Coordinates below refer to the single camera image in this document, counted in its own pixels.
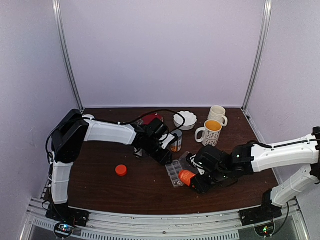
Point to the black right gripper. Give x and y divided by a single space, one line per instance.
201 187

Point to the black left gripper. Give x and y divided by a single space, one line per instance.
164 158

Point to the small white pill bottle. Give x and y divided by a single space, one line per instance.
138 153

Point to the clear plastic pill organizer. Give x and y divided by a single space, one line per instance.
175 167

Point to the orange pill bottle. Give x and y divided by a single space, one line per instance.
186 176

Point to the orange bottle cap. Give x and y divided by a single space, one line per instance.
121 170

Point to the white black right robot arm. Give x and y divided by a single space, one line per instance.
216 167

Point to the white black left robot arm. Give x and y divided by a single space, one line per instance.
64 144

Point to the grey lid supplement bottle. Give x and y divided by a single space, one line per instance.
177 145

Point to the red floral plate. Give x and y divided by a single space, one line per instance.
145 120

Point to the white scalloped bowl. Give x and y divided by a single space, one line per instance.
185 120

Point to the floral mug yellow inside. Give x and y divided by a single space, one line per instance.
209 134

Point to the cream ribbed ceramic mug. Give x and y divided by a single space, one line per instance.
218 113

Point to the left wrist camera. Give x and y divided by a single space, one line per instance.
167 139

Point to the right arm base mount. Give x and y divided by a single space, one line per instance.
262 218

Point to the front aluminium rail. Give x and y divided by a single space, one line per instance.
224 225

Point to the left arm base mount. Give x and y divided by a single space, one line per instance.
68 219

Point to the left aluminium frame post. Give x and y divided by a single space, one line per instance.
65 53

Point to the aluminium frame post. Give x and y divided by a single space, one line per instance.
264 30
65 53

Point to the right aluminium frame post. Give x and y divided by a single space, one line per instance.
264 30

